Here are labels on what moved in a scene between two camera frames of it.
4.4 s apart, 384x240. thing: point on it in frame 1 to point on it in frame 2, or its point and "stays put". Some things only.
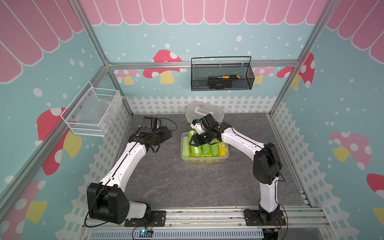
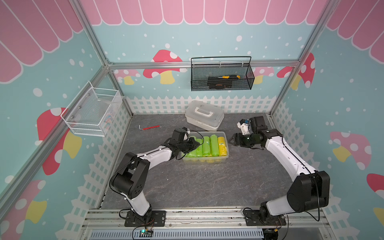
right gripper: (196, 140) to (238, 139)
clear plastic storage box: (213, 153) stays put
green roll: (197, 151) stays put
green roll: (205, 150) stays put
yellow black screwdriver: (230, 77) stays put
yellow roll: (222, 149) stays put
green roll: (214, 148) stays put
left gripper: (166, 134) to (192, 143)
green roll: (190, 133) to (196, 152)
